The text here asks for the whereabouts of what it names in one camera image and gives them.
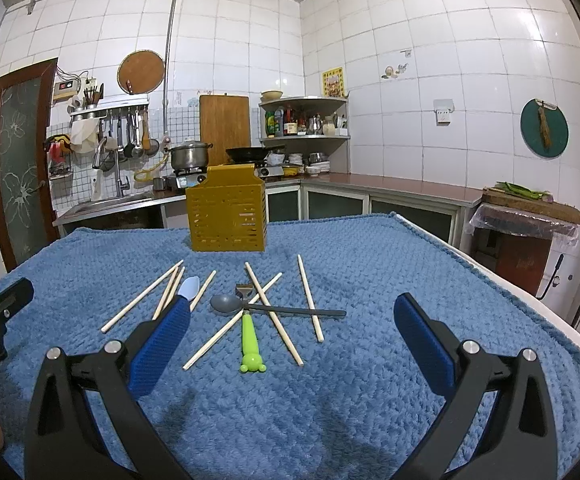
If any wooden chopstick long diagonal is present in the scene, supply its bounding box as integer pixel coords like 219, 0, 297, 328
183, 272, 283, 370

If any light blue rice spoon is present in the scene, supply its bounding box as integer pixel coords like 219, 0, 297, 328
177, 276, 201, 302

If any green-handled fork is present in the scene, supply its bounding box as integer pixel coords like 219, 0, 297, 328
240, 309, 266, 373

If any grey long-handled spoon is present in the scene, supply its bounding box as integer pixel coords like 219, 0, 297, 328
211, 295, 347, 318

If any wooden chopstick crossing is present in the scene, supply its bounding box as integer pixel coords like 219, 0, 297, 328
244, 262, 304, 366

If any kitchen counter with cabinets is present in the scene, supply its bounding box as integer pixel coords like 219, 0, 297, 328
54, 174, 482, 252

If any steel sink faucet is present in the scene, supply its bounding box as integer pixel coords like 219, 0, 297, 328
90, 136, 130, 202

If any brown glass door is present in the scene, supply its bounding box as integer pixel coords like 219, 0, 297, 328
0, 58, 58, 271

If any blue textured table cloth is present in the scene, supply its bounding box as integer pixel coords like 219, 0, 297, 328
0, 214, 580, 479

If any wooden chopping block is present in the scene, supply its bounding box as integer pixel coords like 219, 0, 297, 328
482, 188, 580, 226

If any gas stove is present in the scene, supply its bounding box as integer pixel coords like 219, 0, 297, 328
162, 165, 284, 192

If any yellow plastic utensil holder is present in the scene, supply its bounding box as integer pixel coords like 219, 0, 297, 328
186, 164, 267, 252

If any steel cooking pot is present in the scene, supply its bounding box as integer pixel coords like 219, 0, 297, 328
168, 140, 213, 171

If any round woven mat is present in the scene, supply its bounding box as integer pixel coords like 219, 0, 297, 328
117, 50, 165, 94

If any black wok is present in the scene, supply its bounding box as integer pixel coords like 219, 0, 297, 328
226, 146, 273, 165

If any wooden cutting board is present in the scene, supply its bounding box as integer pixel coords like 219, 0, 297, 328
200, 94, 251, 166

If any corner shelf unit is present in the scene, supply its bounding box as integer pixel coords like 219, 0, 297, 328
257, 96, 351, 174

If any wall utensil rack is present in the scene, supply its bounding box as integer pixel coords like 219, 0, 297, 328
67, 93, 161, 160

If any green round wall board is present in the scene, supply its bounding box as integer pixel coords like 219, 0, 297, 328
520, 99, 569, 158

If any white wall socket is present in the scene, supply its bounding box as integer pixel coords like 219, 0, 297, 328
433, 99, 455, 126

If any yellow wall poster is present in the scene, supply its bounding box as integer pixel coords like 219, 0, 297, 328
321, 67, 346, 99

